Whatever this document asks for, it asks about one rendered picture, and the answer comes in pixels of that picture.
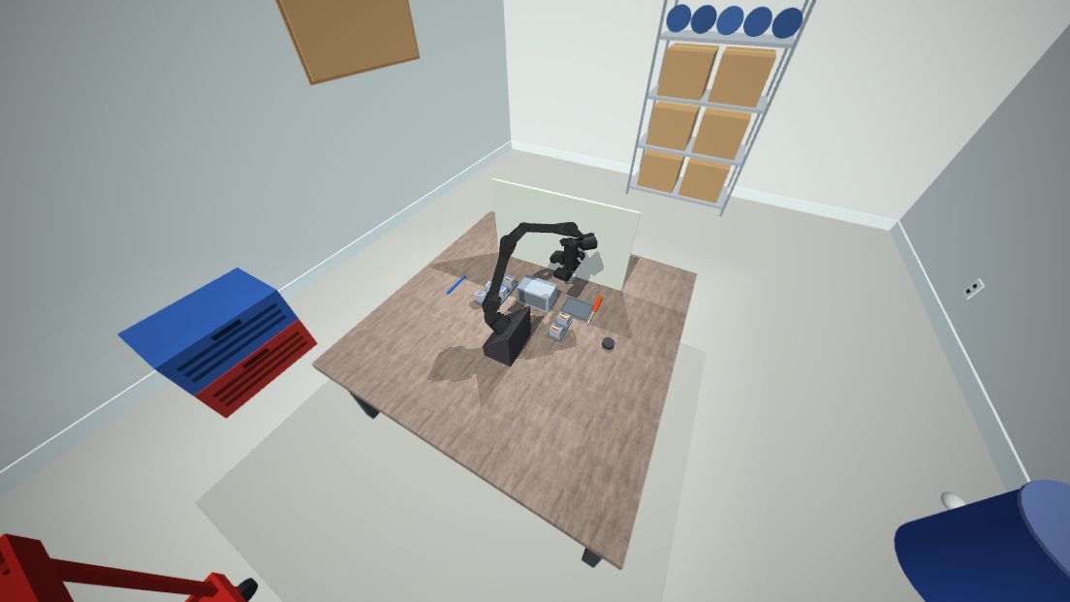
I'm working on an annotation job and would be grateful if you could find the orange-handled screwdriver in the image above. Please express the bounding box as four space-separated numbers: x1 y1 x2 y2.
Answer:
587 297 602 324

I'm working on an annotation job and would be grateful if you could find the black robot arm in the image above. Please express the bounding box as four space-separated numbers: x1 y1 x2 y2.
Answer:
483 222 598 335

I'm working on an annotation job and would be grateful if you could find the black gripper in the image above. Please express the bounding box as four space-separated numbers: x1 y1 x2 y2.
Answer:
553 250 585 282

